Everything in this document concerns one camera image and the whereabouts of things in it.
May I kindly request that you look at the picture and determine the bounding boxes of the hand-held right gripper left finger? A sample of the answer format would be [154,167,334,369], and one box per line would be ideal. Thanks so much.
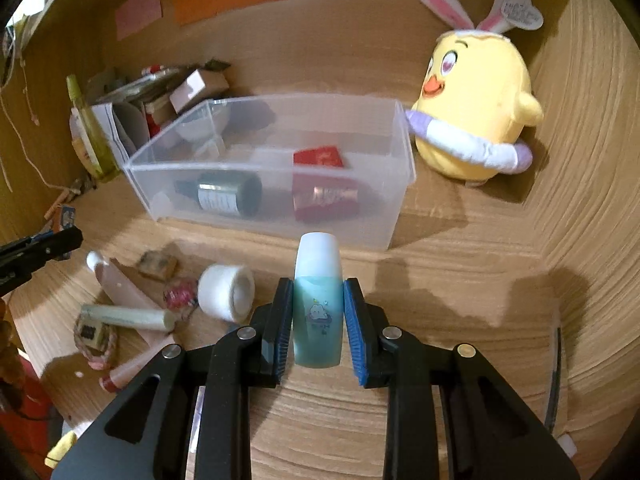
[50,277,295,480]

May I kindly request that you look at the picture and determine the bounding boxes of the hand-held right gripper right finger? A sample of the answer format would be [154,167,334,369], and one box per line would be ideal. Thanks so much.
[343,278,581,480]

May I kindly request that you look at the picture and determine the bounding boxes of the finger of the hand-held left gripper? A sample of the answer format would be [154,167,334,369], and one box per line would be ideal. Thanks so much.
[0,259,48,296]
[0,226,84,266]

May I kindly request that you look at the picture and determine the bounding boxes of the light blue bottle white cap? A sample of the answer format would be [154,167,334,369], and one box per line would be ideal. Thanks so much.
[291,231,346,370]

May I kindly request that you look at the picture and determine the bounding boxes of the white tape roll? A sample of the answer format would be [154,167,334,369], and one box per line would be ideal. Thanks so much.
[196,263,256,324]

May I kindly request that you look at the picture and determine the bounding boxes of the white capped pink tube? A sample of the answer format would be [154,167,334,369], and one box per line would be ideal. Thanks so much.
[86,251,166,312]

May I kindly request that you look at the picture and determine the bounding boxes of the pale green tube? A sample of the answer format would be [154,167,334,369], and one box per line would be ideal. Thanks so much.
[80,304,177,334]

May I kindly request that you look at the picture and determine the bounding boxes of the clear plastic bin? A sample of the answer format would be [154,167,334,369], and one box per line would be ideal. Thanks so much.
[123,93,417,252]

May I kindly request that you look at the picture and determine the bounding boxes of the wooden clothespin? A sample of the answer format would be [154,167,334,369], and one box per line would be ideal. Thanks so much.
[44,180,84,221]

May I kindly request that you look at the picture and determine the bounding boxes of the yellow green bottle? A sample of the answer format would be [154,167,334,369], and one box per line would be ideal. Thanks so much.
[66,74,121,184]

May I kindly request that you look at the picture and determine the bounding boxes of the red cloth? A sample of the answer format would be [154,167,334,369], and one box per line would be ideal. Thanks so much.
[0,357,62,463]

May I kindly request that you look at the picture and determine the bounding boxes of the white paper stack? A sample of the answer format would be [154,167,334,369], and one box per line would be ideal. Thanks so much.
[70,102,152,162]

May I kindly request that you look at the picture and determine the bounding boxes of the red box gold label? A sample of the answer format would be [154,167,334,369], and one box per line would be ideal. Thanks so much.
[292,145,362,224]

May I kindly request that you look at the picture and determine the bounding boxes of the dark green glass bottle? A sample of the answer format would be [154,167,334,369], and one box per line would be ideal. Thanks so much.
[175,170,264,219]

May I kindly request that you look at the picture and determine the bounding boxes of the pink tube dark red cap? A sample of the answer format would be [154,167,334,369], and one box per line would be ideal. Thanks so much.
[99,342,177,394]

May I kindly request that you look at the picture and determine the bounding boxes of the small yellow toy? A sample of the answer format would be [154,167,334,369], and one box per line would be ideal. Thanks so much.
[44,430,79,470]

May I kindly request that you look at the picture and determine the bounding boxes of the white cardboard box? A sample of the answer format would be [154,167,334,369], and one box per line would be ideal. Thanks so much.
[169,67,231,115]

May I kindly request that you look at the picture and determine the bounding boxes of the pink sticky note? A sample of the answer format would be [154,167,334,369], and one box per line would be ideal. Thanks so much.
[115,0,165,41]

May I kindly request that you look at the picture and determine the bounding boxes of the yellow chick plush bunny ears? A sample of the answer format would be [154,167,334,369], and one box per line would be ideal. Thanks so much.
[404,0,546,189]

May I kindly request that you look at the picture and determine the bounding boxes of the white string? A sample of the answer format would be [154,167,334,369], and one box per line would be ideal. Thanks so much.
[0,55,62,193]

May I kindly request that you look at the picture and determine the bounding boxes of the black cable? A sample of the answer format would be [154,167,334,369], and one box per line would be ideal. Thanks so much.
[545,326,564,437]

